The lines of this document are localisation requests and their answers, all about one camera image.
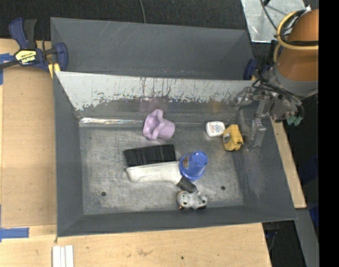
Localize small white packet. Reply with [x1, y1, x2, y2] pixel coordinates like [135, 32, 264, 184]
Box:
[205, 120, 226, 138]

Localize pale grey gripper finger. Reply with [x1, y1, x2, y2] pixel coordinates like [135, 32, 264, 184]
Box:
[250, 119, 268, 151]
[233, 87, 256, 107]

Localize lilac plastic cup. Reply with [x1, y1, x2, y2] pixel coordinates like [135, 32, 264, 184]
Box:
[143, 109, 176, 141]

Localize grey metal bin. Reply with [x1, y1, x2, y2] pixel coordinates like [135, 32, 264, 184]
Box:
[50, 17, 298, 238]

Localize grey toy animal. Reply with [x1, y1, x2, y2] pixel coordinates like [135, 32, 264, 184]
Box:
[176, 190, 209, 211]

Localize blue plastic cup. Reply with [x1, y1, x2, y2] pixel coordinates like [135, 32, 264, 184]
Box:
[178, 150, 209, 181]

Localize white brush with black bristles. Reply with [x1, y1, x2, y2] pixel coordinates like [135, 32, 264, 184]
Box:
[123, 144, 198, 194]

